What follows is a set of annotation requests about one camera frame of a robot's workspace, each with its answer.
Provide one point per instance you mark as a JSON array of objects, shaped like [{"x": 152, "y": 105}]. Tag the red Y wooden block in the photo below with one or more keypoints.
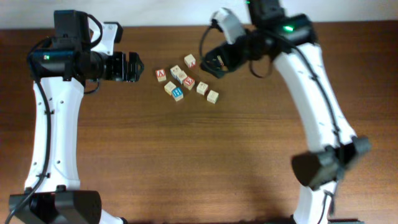
[{"x": 190, "y": 61}]

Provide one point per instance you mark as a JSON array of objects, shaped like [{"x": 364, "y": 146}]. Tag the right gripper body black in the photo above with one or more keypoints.
[{"x": 245, "y": 48}]

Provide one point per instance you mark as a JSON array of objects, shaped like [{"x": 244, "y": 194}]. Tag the blue H wooden block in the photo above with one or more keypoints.
[{"x": 177, "y": 94}]

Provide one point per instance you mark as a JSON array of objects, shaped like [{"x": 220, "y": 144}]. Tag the plain wooden block drawing top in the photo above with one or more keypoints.
[{"x": 181, "y": 76}]

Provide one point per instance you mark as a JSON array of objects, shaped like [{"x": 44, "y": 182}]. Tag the red A wooden block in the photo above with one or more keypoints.
[{"x": 161, "y": 75}]

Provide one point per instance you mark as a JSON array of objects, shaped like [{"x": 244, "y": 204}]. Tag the green R wooden block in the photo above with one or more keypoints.
[{"x": 212, "y": 96}]

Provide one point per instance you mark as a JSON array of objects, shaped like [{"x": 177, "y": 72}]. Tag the red E wooden block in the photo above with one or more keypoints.
[{"x": 189, "y": 83}]

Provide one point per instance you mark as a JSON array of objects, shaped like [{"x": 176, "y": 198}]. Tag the plain wooden block bird drawing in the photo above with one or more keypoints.
[{"x": 169, "y": 87}]

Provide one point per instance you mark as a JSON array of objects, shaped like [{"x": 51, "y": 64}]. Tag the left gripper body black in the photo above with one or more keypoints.
[{"x": 114, "y": 66}]

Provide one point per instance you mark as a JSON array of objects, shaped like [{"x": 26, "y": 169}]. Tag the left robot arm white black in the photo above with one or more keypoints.
[{"x": 81, "y": 50}]

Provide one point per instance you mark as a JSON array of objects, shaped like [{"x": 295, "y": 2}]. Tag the plain wooden block with blue side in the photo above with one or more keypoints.
[{"x": 175, "y": 70}]

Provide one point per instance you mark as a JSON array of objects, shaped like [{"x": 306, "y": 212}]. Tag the wooden block red side drawing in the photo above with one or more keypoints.
[{"x": 202, "y": 88}]

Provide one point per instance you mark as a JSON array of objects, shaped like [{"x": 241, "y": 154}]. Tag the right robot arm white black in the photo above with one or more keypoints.
[{"x": 292, "y": 45}]

